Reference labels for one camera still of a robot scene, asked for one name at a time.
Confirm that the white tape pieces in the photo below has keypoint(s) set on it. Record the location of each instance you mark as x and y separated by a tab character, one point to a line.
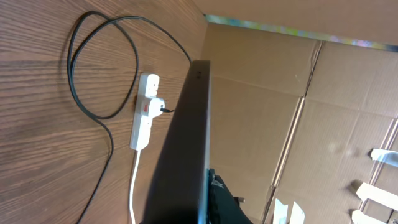
364	191

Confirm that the cardboard wall panels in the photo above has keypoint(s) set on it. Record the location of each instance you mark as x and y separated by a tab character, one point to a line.
303	92

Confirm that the white power strip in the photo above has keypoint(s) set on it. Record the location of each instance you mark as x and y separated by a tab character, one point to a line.
142	122

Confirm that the blue Galaxy smartphone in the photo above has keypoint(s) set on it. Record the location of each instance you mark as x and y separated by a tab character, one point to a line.
179	188

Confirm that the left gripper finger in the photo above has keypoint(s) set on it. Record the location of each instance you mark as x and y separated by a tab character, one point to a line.
223	208

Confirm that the white charger plug adapter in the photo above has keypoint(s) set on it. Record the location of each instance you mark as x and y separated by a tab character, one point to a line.
152	107

